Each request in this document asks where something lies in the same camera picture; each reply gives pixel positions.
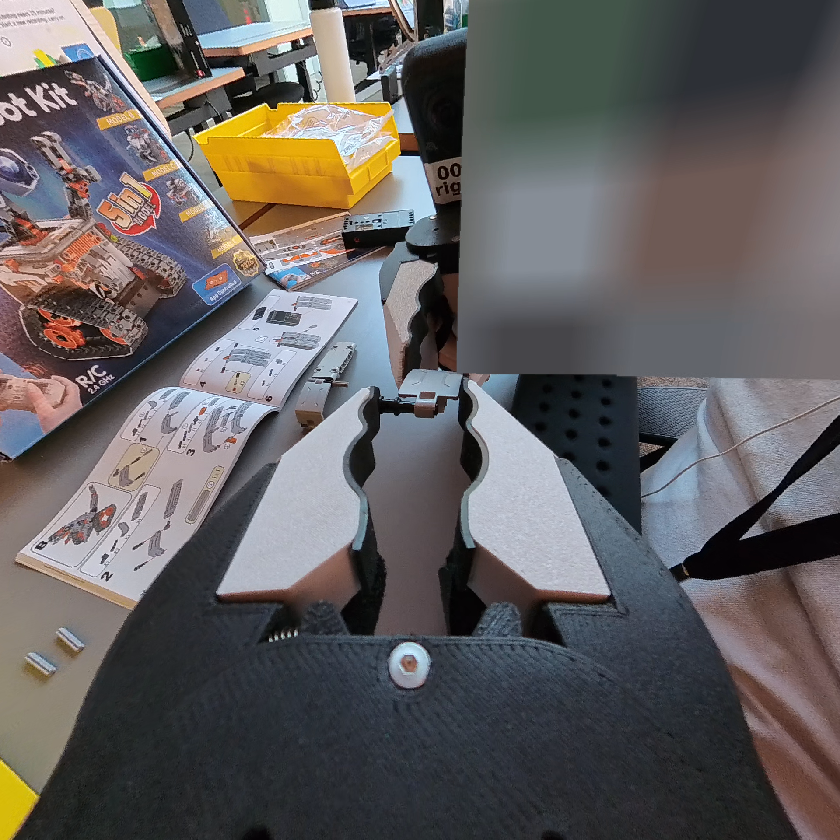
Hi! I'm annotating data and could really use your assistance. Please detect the grey assembled beam piece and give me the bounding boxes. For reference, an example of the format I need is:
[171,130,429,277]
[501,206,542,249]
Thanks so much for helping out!
[294,341,360,434]

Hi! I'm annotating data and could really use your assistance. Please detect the white water bottle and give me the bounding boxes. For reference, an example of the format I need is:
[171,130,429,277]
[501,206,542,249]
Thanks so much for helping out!
[308,0,357,104]

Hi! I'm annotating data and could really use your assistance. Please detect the black electronic box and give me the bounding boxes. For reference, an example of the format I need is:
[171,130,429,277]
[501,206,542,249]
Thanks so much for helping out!
[340,209,416,250]

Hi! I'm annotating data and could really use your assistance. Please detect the colourful folded leaflet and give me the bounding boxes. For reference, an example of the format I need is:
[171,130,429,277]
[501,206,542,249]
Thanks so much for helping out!
[249,210,385,291]

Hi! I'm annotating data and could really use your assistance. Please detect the open instruction booklet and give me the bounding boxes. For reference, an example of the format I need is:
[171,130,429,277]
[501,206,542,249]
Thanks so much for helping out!
[14,289,360,611]

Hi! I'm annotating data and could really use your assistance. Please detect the grey desk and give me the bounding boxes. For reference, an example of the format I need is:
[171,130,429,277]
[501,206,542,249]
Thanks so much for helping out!
[0,151,526,795]

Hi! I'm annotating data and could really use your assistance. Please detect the green bin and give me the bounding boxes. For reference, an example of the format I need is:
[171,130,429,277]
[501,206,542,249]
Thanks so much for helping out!
[123,45,179,83]

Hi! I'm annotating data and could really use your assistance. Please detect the white printed instruction sheet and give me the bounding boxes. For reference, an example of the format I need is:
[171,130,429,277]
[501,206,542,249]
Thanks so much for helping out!
[0,0,99,76]

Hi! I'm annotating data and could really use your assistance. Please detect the yellow storage bin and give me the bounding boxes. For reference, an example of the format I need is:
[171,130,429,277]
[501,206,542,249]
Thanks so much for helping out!
[192,100,403,211]
[0,756,39,840]

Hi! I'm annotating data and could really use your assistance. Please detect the grey curved building piece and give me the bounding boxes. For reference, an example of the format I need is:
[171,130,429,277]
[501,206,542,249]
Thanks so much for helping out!
[398,369,468,422]

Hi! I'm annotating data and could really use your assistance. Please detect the thin white cord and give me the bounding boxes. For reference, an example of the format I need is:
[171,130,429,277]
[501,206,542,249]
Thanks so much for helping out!
[640,394,840,500]

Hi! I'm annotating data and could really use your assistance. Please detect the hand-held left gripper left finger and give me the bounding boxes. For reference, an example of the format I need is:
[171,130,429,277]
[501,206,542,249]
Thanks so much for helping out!
[215,386,388,636]

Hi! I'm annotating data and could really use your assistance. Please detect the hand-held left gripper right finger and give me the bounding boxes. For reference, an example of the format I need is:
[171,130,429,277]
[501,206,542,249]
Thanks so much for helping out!
[438,377,626,636]

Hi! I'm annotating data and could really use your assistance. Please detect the blue robot kit box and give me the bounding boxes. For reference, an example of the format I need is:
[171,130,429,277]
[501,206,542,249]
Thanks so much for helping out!
[0,56,266,460]

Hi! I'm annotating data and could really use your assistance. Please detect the black carton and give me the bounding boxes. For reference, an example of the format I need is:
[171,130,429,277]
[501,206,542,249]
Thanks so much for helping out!
[147,0,212,81]

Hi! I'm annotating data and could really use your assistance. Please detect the clear plastic bags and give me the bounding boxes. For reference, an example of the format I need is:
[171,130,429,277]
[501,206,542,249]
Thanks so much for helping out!
[264,104,395,160]

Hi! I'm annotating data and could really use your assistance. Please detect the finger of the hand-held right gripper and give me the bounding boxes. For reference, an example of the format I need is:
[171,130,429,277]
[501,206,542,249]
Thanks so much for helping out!
[382,259,458,389]

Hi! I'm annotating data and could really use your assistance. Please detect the black strap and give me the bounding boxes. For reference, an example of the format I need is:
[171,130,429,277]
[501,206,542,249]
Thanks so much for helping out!
[669,410,840,581]

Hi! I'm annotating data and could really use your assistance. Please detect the black perforated chair armrest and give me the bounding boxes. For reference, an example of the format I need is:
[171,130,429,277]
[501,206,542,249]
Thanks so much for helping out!
[512,374,643,532]

